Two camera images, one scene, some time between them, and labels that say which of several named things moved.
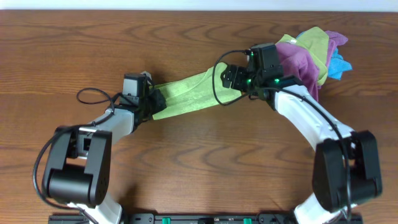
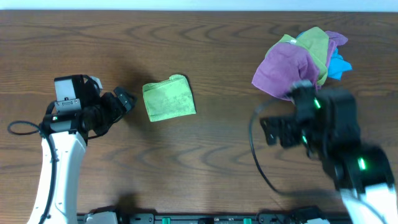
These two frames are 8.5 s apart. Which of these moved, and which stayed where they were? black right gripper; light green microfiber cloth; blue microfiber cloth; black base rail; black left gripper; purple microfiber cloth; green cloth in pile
Moved: light green microfiber cloth; black right gripper; black left gripper
Stayed: green cloth in pile; black base rail; blue microfiber cloth; purple microfiber cloth
